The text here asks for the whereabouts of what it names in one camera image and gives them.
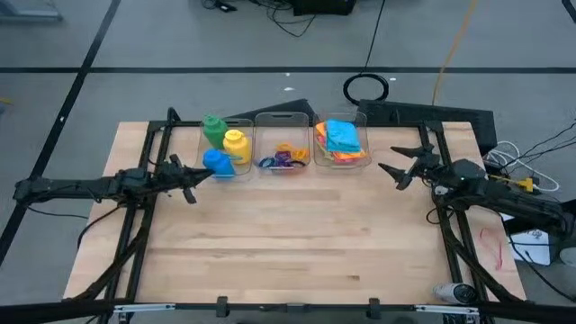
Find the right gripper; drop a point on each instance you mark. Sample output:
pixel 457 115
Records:
pixel 434 168

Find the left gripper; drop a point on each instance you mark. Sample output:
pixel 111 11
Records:
pixel 173 177

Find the blue plastic sports bottle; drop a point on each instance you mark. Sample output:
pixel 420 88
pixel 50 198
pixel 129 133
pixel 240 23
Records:
pixel 219 163

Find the green plastic sports bottle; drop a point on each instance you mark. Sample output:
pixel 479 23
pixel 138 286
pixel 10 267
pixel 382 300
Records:
pixel 214 130

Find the yellow plastic sports bottle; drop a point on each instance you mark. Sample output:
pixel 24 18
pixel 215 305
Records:
pixel 237 146

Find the orange microfibre cloth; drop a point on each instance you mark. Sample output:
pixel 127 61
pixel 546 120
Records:
pixel 355 155

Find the blue coil wristband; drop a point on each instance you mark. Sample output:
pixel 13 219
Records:
pixel 266 163

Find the blue microfibre cloth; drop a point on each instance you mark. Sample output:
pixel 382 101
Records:
pixel 342 135

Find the pink microfibre cloth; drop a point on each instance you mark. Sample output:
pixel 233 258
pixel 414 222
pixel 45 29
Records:
pixel 335 158

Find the orange coil wristband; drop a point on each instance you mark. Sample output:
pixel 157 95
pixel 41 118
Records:
pixel 301 154
pixel 284 147

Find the black coil wristband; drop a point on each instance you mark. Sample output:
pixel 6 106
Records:
pixel 297 164

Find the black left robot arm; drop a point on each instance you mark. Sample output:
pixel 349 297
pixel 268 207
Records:
pixel 90 184

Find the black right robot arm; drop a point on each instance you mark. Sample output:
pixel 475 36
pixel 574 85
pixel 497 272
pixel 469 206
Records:
pixel 508 193

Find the clear plastic bin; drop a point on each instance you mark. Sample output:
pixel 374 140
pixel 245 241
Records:
pixel 364 153
pixel 281 130
pixel 247 168

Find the large black angular panel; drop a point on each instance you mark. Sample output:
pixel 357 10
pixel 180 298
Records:
pixel 450 118

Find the yellow plug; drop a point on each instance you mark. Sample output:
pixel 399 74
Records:
pixel 524 183

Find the red rubber band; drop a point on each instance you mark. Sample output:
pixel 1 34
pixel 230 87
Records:
pixel 499 261

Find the white paper sheet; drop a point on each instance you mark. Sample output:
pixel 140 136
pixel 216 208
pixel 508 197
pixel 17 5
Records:
pixel 533 247

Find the black bar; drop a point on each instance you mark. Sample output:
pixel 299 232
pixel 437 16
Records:
pixel 569 209

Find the black equipment box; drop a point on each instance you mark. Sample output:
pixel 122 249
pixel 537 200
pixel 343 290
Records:
pixel 321 5

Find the grey metal base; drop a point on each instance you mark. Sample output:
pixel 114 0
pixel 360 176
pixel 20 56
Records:
pixel 27 9

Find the black metal table frame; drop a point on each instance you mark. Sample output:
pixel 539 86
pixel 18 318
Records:
pixel 396 124

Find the white cylindrical camera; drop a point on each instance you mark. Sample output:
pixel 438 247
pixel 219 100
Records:
pixel 454 293

